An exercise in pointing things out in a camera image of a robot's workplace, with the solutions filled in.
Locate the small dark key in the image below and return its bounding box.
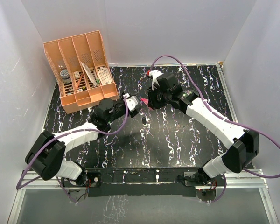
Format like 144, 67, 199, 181
142, 117, 147, 124

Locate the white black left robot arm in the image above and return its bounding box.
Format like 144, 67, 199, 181
25, 94, 140, 186

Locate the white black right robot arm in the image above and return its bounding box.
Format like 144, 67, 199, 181
147, 70, 259, 185

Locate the white label packet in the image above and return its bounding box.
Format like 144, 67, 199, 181
98, 67, 112, 85

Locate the white packet in organizer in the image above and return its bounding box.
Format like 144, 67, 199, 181
80, 62, 97, 87

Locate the small white card box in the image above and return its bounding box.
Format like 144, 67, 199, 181
73, 71, 81, 79

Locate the orange plastic file organizer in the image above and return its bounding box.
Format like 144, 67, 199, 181
43, 30, 119, 113

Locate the round grey tin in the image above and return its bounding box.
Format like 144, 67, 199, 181
60, 69, 71, 84

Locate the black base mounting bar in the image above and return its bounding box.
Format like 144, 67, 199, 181
61, 167, 224, 197

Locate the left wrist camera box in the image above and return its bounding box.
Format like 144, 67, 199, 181
123, 93, 140, 112

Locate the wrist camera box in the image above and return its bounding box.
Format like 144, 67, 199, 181
123, 93, 140, 112
148, 70, 163, 91

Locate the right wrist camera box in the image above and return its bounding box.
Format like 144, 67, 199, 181
148, 70, 163, 91

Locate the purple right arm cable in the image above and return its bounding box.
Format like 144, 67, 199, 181
152, 55, 280, 203

